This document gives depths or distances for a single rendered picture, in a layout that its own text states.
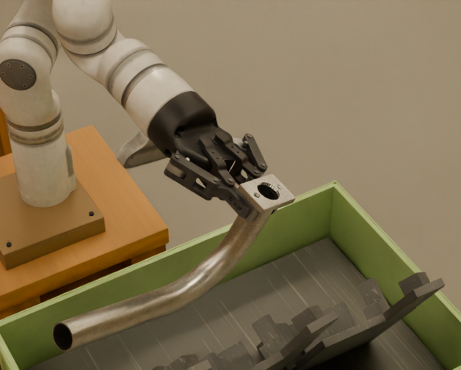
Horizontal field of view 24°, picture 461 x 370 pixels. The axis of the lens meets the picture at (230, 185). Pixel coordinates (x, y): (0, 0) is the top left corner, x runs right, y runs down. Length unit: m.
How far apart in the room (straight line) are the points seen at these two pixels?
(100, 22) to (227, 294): 0.65
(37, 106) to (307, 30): 2.15
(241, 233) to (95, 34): 0.29
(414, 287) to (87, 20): 0.55
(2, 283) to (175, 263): 0.30
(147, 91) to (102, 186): 0.77
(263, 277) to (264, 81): 1.80
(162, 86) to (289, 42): 2.53
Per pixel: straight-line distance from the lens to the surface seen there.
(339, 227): 1.82
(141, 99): 1.19
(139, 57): 1.22
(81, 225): 1.83
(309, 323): 1.37
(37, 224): 1.84
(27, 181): 1.84
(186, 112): 1.17
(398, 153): 3.30
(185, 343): 1.70
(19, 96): 1.72
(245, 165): 1.17
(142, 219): 1.88
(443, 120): 3.44
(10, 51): 1.67
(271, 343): 1.47
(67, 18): 1.25
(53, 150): 1.80
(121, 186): 1.94
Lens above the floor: 2.19
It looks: 44 degrees down
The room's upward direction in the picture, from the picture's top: straight up
